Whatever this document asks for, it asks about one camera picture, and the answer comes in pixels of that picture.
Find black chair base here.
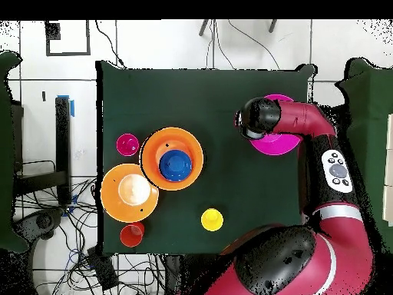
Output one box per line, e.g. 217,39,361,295
15,208,64,244

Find camera tripod legs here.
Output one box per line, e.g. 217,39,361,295
198,19,278,37

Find yellow plastic cup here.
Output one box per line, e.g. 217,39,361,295
200,207,225,232

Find large orange plastic bowl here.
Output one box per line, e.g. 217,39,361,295
100,163,160,224
140,126,204,192

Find dark blue plastic bowl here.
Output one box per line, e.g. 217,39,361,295
158,149,193,183

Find black power strip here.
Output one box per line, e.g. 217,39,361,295
86,245,120,292

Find crimson plastic cup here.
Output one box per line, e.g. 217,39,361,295
115,132,140,157

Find orange plastic cup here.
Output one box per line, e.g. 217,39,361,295
119,221,146,248

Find dark green tablecloth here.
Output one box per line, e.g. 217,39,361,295
95,60,317,257

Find large pink plastic bowl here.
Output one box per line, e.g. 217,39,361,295
249,94,303,157

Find green cloth side table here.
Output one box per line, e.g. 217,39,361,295
335,57,393,256
0,50,30,254

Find black metal frame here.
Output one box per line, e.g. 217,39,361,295
12,94,75,207

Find tangle of floor cables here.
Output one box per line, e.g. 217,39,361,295
15,177,167,295

